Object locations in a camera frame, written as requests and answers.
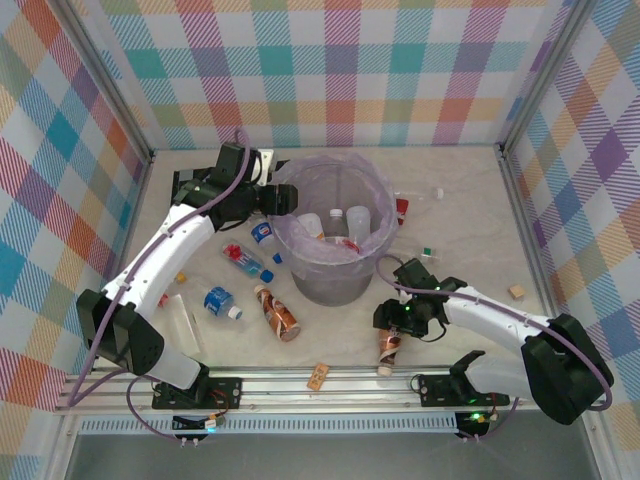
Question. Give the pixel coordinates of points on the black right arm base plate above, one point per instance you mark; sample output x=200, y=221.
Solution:
x=437, y=390

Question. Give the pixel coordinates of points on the black controller board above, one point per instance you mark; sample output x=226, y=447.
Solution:
x=472, y=422
x=192, y=424

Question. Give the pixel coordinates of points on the wooden cube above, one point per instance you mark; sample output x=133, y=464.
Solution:
x=517, y=292

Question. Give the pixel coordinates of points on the Pepsi label plastic bottle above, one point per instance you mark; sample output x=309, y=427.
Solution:
x=262, y=234

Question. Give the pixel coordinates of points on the clear jar red lid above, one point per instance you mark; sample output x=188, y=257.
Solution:
x=163, y=300

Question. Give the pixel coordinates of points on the red label plastic bottle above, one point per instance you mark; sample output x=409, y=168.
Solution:
x=402, y=209

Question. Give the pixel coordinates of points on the brown coffee bottle white cap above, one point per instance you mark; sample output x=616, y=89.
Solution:
x=391, y=352

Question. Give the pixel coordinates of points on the purple plastic bin liner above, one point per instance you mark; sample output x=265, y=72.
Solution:
x=382, y=200

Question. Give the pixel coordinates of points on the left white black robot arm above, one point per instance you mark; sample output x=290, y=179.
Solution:
x=165, y=255

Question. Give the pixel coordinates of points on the black grey chessboard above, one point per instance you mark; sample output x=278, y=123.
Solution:
x=179, y=175

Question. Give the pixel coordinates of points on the clear bottle with blue liquid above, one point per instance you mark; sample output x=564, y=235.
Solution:
x=245, y=261

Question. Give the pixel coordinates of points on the slim clear bottle white cap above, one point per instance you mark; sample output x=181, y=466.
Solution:
x=422, y=194

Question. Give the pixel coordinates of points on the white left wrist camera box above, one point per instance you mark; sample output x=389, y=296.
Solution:
x=264, y=165

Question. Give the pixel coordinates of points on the aluminium front rail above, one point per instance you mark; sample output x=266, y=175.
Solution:
x=350, y=395

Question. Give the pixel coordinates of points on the wide clear plastic bottle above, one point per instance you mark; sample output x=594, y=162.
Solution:
x=358, y=222

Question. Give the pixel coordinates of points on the small bottle blue white label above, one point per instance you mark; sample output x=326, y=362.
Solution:
x=220, y=301

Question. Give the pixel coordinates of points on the aluminium frame post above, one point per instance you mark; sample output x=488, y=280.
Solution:
x=110, y=85
x=545, y=75

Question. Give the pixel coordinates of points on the clear bottle orange label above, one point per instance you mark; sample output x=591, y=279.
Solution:
x=310, y=225

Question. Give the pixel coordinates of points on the brown coffee bottle without cap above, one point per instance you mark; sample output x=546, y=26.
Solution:
x=277, y=312

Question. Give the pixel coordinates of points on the wooden domino tile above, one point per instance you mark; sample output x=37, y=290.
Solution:
x=318, y=377

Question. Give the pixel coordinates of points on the grey mesh waste bin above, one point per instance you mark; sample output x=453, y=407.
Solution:
x=330, y=287

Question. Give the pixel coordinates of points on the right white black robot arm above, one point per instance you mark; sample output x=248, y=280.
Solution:
x=565, y=370

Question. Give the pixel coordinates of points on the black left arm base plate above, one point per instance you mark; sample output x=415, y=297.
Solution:
x=225, y=392

